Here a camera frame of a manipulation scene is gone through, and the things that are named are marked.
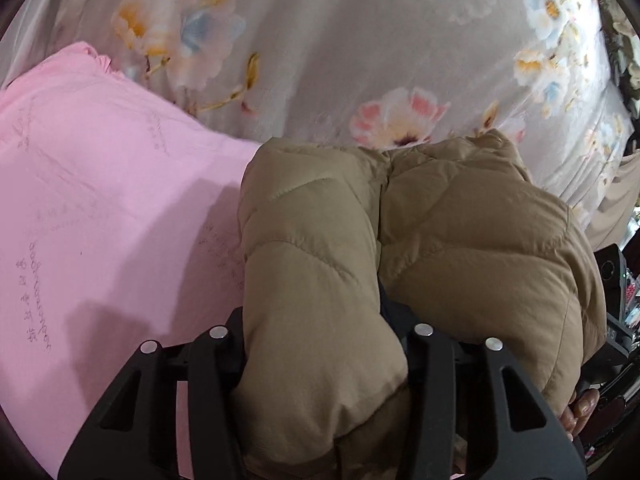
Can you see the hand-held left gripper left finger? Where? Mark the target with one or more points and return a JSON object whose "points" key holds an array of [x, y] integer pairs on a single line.
{"points": [[222, 360]]}

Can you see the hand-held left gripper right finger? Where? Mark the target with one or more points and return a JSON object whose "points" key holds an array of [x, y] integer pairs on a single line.
{"points": [[425, 360]]}

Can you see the khaki puffer jacket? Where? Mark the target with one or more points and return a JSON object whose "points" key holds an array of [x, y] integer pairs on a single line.
{"points": [[450, 240]]}

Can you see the person's right hand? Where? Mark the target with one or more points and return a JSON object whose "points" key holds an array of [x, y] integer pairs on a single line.
{"points": [[580, 410]]}

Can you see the beige cloth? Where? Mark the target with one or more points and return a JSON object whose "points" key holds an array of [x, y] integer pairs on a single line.
{"points": [[617, 205]]}

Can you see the pink blanket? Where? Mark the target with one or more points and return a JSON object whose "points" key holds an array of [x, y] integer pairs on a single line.
{"points": [[110, 210]]}

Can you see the dark floral cloth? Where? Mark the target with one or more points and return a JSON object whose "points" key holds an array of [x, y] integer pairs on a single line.
{"points": [[622, 55]]}

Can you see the grey floral bed sheet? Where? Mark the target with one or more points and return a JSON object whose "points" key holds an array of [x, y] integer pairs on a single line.
{"points": [[350, 45]]}

